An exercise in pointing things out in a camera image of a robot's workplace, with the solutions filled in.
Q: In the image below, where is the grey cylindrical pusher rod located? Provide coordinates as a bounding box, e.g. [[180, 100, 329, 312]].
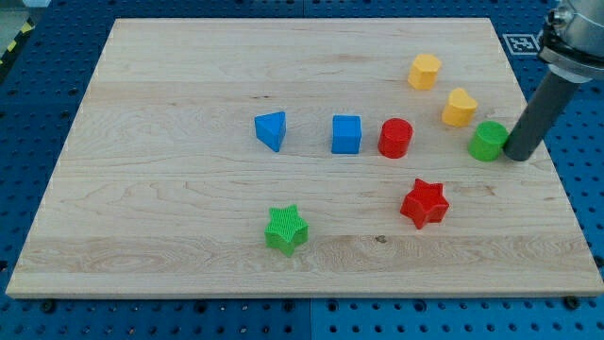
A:
[[503, 71, 579, 162]]

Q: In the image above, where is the blue cube block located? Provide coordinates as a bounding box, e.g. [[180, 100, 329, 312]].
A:
[[331, 115, 362, 154]]

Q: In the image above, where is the blue triangle block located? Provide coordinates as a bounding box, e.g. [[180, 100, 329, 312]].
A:
[[254, 111, 287, 152]]

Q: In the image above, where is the red cylinder block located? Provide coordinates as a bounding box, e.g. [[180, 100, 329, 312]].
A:
[[377, 118, 413, 159]]

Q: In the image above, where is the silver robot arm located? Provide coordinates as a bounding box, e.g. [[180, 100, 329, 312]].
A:
[[538, 0, 603, 80]]

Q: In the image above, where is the wooden board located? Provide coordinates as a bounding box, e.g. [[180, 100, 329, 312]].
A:
[[7, 18, 603, 299]]

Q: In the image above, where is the green cylinder block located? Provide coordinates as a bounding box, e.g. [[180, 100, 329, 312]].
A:
[[467, 121, 509, 162]]

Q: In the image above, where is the green star block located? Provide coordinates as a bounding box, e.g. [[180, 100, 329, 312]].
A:
[[264, 204, 309, 257]]

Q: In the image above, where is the red star block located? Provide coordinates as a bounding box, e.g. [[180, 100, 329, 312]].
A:
[[400, 178, 449, 230]]

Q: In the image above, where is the yellow hexagon block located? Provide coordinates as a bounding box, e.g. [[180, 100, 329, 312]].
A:
[[408, 54, 442, 91]]

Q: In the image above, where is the yellow heart block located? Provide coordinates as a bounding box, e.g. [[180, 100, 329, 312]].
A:
[[442, 88, 478, 128]]

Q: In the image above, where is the white fiducial marker tag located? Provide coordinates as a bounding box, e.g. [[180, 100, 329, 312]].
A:
[[503, 33, 540, 56]]

